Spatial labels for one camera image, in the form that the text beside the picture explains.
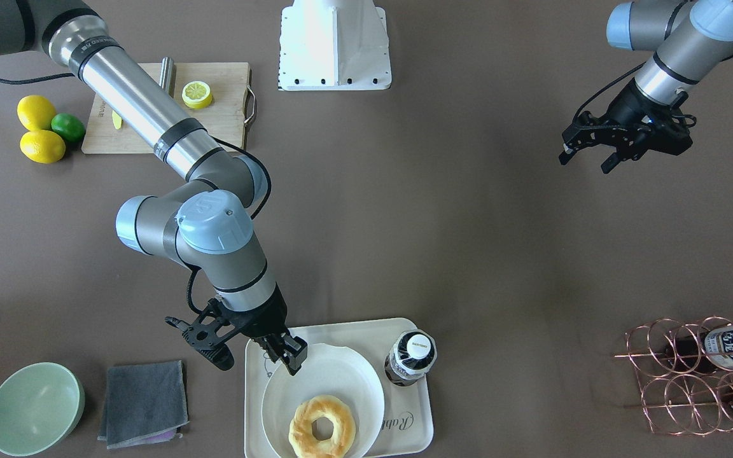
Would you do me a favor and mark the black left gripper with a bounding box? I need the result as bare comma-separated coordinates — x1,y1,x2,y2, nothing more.
559,81,696,174

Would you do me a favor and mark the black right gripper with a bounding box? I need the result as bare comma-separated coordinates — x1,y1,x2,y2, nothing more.
165,288,307,376

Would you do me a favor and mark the white round plate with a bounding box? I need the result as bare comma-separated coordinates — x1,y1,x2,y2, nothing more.
262,343,385,457

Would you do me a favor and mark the glazed ring donut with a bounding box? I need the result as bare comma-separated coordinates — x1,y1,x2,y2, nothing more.
288,395,357,457

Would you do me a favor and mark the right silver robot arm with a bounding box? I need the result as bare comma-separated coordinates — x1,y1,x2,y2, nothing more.
0,1,307,375

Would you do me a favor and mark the dark tea bottle on tray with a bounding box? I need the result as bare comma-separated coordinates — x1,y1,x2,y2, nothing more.
384,330,438,387

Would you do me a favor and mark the cream rabbit tray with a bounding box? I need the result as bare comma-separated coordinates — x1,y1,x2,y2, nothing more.
244,317,434,457

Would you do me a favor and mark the grey folded cloth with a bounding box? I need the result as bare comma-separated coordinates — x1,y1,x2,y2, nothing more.
98,360,189,449

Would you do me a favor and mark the wooden cutting board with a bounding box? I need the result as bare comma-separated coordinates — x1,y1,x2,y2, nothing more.
81,61,253,155

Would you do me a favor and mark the mint green bowl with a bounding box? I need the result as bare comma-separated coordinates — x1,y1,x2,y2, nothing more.
0,362,85,457

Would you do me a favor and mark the half lemon slice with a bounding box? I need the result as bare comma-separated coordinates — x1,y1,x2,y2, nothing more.
181,80,213,109

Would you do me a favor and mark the yellow plastic knife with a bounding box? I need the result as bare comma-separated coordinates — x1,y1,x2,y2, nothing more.
111,111,123,130

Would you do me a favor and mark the steel cylindrical muddler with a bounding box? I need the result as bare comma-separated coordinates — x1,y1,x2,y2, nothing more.
159,56,176,95

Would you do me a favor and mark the green lime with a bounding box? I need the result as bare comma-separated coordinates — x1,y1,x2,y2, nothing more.
50,113,85,143

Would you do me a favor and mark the yellow lemon lower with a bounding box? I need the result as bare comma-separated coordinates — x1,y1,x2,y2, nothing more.
20,130,67,164

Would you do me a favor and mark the yellow lemon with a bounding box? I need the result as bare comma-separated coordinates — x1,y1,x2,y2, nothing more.
20,130,67,164
17,95,57,131

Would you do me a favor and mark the yellow lemon upper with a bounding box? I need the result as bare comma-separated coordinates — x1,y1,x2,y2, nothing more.
17,95,57,131

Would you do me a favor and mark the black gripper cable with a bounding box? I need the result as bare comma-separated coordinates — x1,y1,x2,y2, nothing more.
185,137,273,316

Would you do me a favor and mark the copper wire bottle rack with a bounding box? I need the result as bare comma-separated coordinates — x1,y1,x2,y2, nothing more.
618,316,733,436

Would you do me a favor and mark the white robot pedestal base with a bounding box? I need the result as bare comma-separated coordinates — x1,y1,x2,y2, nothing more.
277,1,393,91

